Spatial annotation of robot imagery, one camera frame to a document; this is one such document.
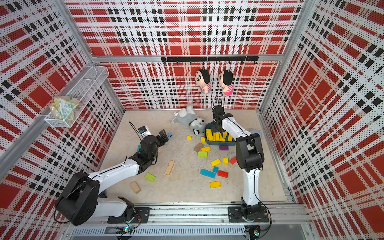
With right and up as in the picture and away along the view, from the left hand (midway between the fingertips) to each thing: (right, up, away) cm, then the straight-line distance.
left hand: (162, 133), depth 88 cm
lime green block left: (-6, -26, -2) cm, 27 cm away
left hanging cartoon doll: (+24, +33, +3) cm, 41 cm away
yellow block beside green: (+27, -11, +10) cm, 31 cm away
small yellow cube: (+15, -5, +16) cm, 22 cm away
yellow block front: (+31, -30, -4) cm, 43 cm away
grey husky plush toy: (+14, +11, +17) cm, 24 cm away
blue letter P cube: (+1, -3, +17) cm, 17 cm away
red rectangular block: (+37, -25, +1) cm, 44 cm away
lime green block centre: (+24, -15, +8) cm, 29 cm away
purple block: (+39, -11, +11) cm, 42 cm away
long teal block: (+27, -25, +1) cm, 37 cm away
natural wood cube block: (-13, -30, -6) cm, 33 cm away
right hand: (+36, +3, +11) cm, 38 cm away
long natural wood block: (+4, -22, +3) cm, 22 cm away
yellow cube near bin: (+25, -6, +13) cm, 28 cm away
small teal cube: (+32, -23, +2) cm, 40 cm away
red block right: (+44, -18, +6) cm, 48 cm away
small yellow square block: (+39, -18, +4) cm, 43 cm away
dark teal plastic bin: (+29, +4, +14) cm, 32 cm away
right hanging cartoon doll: (+40, +34, +7) cm, 53 cm away
